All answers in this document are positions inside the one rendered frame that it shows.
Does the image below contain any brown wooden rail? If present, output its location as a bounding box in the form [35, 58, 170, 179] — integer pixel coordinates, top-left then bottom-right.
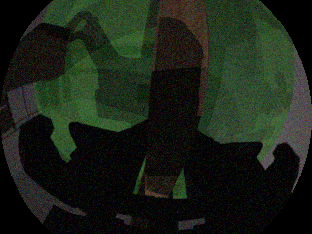
[145, 0, 210, 198]

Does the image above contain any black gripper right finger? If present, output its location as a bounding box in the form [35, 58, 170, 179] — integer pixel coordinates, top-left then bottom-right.
[183, 129, 264, 199]

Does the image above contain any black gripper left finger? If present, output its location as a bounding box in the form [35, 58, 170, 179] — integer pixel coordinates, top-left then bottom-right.
[69, 120, 148, 192]

